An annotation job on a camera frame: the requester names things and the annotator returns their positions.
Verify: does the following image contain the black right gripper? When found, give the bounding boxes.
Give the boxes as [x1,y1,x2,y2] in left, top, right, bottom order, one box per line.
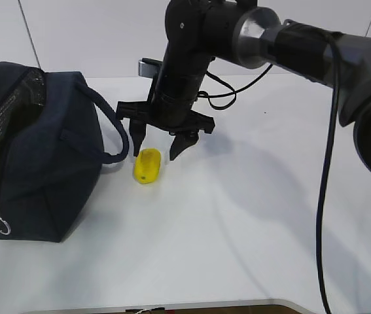
[116,75,215,161]

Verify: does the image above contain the yellow toy lemon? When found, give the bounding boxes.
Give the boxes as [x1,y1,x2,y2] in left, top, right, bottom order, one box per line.
[133,148,162,184]

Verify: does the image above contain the dark navy fabric lunch bag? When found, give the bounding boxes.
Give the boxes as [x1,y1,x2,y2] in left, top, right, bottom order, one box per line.
[0,61,130,243]

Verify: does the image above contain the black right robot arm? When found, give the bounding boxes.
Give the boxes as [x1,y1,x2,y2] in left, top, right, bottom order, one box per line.
[116,1,371,172]

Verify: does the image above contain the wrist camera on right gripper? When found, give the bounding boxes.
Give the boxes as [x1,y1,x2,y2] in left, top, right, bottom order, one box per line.
[138,58,162,79]

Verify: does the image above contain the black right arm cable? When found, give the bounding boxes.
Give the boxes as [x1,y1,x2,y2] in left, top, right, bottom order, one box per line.
[314,32,343,314]

